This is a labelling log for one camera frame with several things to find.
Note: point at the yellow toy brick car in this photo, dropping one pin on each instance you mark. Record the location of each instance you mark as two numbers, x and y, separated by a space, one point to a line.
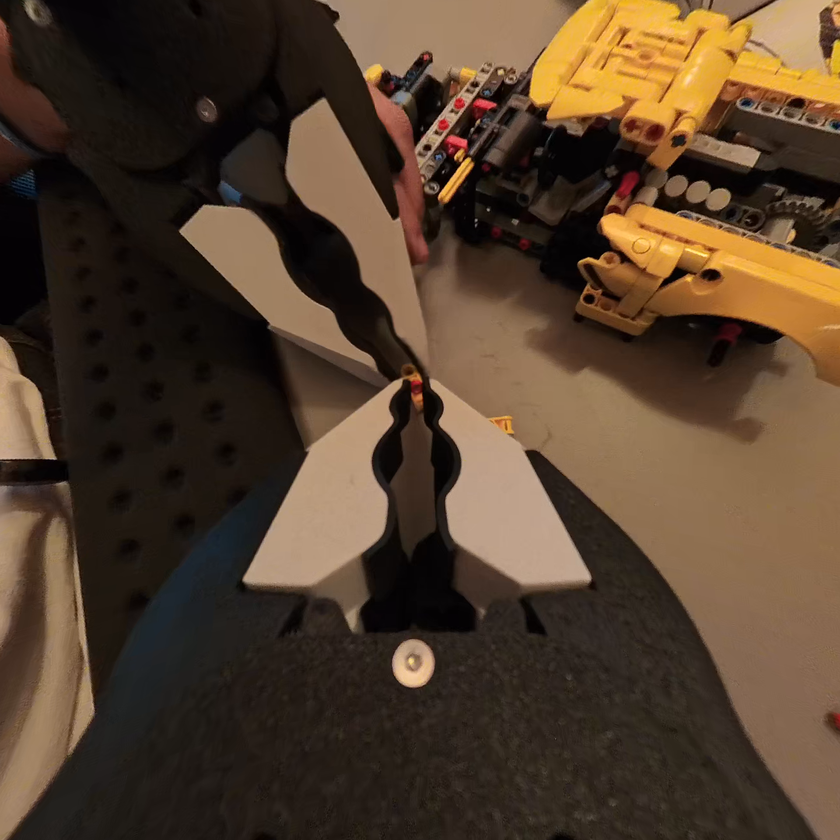
630 52

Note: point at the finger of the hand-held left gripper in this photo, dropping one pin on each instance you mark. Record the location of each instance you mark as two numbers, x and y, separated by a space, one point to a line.
354 197
262 275

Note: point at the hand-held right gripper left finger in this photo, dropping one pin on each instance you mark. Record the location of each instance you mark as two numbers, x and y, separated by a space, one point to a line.
315 525

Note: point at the person's white shirt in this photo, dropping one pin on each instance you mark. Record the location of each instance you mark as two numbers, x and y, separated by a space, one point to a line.
33 590

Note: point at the open instruction booklet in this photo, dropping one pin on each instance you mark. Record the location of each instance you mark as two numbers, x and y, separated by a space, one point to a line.
787 33

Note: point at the person's left hand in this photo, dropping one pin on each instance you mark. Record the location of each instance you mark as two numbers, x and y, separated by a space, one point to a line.
410 197

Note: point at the grey desk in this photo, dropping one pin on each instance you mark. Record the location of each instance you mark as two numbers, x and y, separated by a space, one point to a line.
656 525

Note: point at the small yellow beam piece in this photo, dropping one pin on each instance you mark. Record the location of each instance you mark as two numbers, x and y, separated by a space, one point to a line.
502 423
409 371

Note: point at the black perforated mat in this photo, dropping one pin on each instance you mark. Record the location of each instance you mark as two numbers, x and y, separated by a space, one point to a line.
164 394

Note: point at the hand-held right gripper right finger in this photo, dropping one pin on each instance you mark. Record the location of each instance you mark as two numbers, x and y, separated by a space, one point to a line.
518 525

